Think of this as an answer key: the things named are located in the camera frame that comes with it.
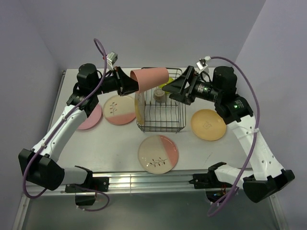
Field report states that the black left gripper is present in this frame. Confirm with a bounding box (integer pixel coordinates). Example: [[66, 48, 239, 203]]
[[91, 67, 144, 97]]

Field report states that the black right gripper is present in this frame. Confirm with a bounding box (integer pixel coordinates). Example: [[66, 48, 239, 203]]
[[162, 65, 222, 105]]

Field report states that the lime green bowl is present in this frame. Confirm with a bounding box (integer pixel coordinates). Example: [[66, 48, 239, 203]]
[[158, 77, 174, 89]]

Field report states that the cream and yellow plate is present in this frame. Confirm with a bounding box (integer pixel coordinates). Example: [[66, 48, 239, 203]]
[[134, 92, 146, 125]]

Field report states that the salmon pink cup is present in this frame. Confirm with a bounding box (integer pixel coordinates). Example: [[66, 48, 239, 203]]
[[130, 68, 169, 93]]

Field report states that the small speckled ceramic cup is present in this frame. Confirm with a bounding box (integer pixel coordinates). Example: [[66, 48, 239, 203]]
[[153, 88, 166, 103]]

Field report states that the orange round plate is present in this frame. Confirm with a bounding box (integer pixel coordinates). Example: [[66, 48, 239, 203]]
[[190, 109, 226, 141]]

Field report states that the solid pink plate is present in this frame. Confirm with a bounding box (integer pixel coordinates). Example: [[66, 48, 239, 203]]
[[78, 104, 103, 131]]

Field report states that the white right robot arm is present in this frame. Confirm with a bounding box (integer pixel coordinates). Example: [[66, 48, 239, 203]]
[[174, 66, 295, 203]]

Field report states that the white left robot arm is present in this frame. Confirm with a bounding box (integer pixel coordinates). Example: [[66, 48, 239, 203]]
[[18, 63, 170, 194]]

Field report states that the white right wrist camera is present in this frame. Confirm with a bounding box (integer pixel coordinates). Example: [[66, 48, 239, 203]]
[[196, 56, 211, 74]]

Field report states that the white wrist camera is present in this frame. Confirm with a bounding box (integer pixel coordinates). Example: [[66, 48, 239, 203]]
[[106, 52, 118, 70], [196, 56, 211, 74]]

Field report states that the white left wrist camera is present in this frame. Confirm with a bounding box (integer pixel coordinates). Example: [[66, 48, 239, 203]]
[[106, 52, 118, 70]]

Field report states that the black wire dish rack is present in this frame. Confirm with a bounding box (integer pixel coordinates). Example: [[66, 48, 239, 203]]
[[137, 68, 186, 133]]

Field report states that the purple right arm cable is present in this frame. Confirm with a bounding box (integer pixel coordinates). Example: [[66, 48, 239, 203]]
[[206, 56, 261, 218]]

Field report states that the aluminium table edge rail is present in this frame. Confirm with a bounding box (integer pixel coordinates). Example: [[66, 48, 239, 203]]
[[23, 165, 240, 199]]

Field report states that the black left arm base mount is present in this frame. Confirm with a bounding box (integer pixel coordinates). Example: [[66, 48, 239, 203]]
[[65, 166, 110, 212]]

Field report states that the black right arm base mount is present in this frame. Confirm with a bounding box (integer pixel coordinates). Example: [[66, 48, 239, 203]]
[[189, 162, 232, 204]]

